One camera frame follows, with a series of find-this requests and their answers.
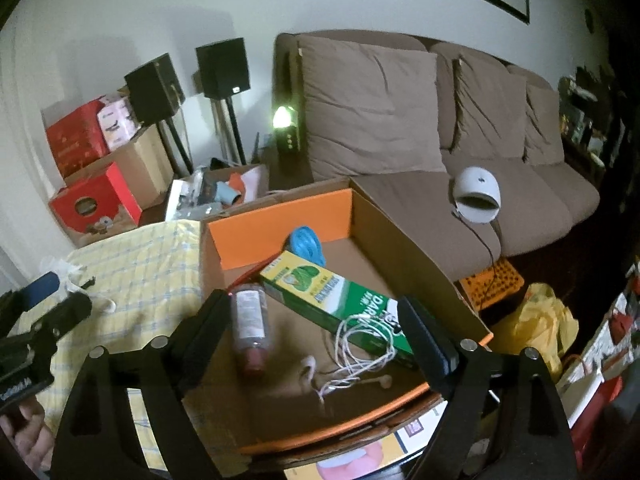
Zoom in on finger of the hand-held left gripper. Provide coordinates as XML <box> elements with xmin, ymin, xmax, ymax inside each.
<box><xmin>27</xmin><ymin>292</ymin><xmax>93</xmax><ymax>341</ymax></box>
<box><xmin>0</xmin><ymin>271</ymin><xmax>61</xmax><ymax>321</ymax></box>

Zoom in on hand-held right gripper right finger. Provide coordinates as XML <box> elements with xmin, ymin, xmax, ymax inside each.
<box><xmin>397</xmin><ymin>296</ymin><xmax>583</xmax><ymax>480</ymax></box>

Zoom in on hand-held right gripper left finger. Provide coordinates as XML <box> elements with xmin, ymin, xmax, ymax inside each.
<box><xmin>52</xmin><ymin>287</ymin><xmax>236</xmax><ymax>480</ymax></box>

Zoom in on clear bottle with red cap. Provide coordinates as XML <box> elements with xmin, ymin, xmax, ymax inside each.
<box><xmin>229</xmin><ymin>282</ymin><xmax>273</xmax><ymax>378</ymax></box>

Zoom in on cardboard box with orange lining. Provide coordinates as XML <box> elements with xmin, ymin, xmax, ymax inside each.
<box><xmin>181</xmin><ymin>176</ymin><xmax>493</xmax><ymax>466</ymax></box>

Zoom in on white wired earphones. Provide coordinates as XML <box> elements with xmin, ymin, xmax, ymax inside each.
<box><xmin>299</xmin><ymin>314</ymin><xmax>401</xmax><ymax>403</ymax></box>

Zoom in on green yellow toothpaste box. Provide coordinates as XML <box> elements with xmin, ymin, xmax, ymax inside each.
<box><xmin>259</xmin><ymin>251</ymin><xmax>418</xmax><ymax>371</ymax></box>

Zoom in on blue round plastic item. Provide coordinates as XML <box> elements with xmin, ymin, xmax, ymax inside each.
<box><xmin>290</xmin><ymin>225</ymin><xmax>327</xmax><ymax>268</ymax></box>

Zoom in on person's left hand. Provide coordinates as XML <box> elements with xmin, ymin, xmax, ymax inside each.
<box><xmin>0</xmin><ymin>395</ymin><xmax>56</xmax><ymax>471</ymax></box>

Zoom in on yellow checked tablecloth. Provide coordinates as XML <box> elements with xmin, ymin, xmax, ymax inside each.
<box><xmin>30</xmin><ymin>219</ymin><xmax>206</xmax><ymax>471</ymax></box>

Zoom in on orange perforated mat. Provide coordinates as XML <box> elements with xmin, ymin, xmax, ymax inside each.
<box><xmin>457</xmin><ymin>257</ymin><xmax>526</xmax><ymax>311</ymax></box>

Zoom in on red box with round label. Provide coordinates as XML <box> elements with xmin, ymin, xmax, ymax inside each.
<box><xmin>48</xmin><ymin>162</ymin><xmax>143</xmax><ymax>246</ymax></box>

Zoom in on yellow plastic bag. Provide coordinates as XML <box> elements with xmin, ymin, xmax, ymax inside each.
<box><xmin>487</xmin><ymin>282</ymin><xmax>581</xmax><ymax>376</ymax></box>

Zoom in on red gift box gold print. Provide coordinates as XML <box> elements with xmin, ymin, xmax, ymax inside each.
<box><xmin>45</xmin><ymin>100</ymin><xmax>110</xmax><ymax>178</ymax></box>

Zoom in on large brown cardboard box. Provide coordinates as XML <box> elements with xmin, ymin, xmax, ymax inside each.
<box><xmin>62</xmin><ymin>125</ymin><xmax>176</xmax><ymax>211</ymax></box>

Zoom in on open cardboard box of clutter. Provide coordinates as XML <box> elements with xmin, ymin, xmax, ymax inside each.
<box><xmin>165</xmin><ymin>162</ymin><xmax>271</xmax><ymax>221</ymax></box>

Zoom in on red white shopping bag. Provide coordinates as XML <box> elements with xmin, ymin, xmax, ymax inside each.
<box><xmin>555</xmin><ymin>290</ymin><xmax>640</xmax><ymax>461</ymax></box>

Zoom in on white dome lamp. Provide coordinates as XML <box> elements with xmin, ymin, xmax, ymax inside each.
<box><xmin>452</xmin><ymin>166</ymin><xmax>502</xmax><ymax>225</ymax></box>

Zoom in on pink white box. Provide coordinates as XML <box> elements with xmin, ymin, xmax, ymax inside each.
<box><xmin>95</xmin><ymin>95</ymin><xmax>141</xmax><ymax>151</ymax></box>

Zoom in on brown sofa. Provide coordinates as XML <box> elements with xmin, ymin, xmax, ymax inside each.
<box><xmin>272</xmin><ymin>30</ymin><xmax>601</xmax><ymax>281</ymax></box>

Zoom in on black speaker stand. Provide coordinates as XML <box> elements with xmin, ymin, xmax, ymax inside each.
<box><xmin>155</xmin><ymin>117</ymin><xmax>193</xmax><ymax>176</ymax></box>
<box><xmin>212</xmin><ymin>97</ymin><xmax>247</xmax><ymax>166</ymax></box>

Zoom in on black device with lit lamp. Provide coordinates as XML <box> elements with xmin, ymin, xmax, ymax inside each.
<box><xmin>270</xmin><ymin>105</ymin><xmax>303</xmax><ymax>156</ymax></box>

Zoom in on black speaker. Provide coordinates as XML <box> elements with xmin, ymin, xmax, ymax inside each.
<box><xmin>124</xmin><ymin>53</ymin><xmax>182</xmax><ymax>123</ymax></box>
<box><xmin>195</xmin><ymin>37</ymin><xmax>251</xmax><ymax>100</ymax></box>

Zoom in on medium brown cushion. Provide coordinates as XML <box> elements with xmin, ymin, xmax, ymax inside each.
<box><xmin>452</xmin><ymin>57</ymin><xmax>528</xmax><ymax>161</ymax></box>

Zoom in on large brown cushion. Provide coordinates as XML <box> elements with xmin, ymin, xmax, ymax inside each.
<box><xmin>298</xmin><ymin>35</ymin><xmax>446</xmax><ymax>181</ymax></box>

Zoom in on small brown cushion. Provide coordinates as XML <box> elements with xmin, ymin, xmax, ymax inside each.
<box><xmin>522</xmin><ymin>82</ymin><xmax>566</xmax><ymax>166</ymax></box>

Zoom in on dark cluttered shelf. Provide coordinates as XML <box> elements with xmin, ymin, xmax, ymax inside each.
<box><xmin>557</xmin><ymin>60</ymin><xmax>640</xmax><ymax>201</ymax></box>

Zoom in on black lamp cable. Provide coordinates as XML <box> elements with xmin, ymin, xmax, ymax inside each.
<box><xmin>452</xmin><ymin>207</ymin><xmax>501</xmax><ymax>291</ymax></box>

